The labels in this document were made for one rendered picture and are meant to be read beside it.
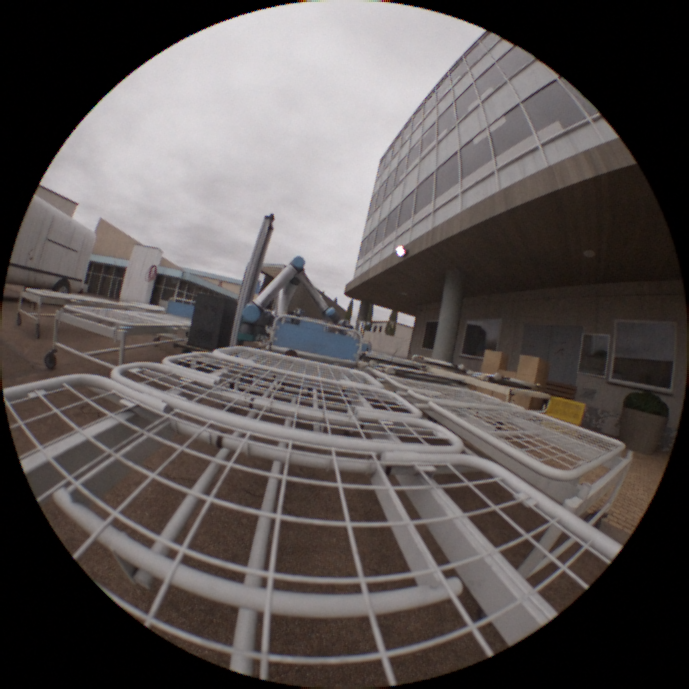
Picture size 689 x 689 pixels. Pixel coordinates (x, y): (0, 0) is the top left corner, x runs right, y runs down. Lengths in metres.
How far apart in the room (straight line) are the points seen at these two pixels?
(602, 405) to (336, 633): 6.01
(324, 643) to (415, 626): 0.24
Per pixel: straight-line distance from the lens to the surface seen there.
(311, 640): 0.70
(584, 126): 5.16
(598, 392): 6.22
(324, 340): 1.85
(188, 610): 0.73
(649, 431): 4.81
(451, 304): 6.51
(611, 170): 3.78
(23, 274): 7.51
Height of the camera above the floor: 0.68
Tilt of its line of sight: 1 degrees down
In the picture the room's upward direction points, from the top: 12 degrees clockwise
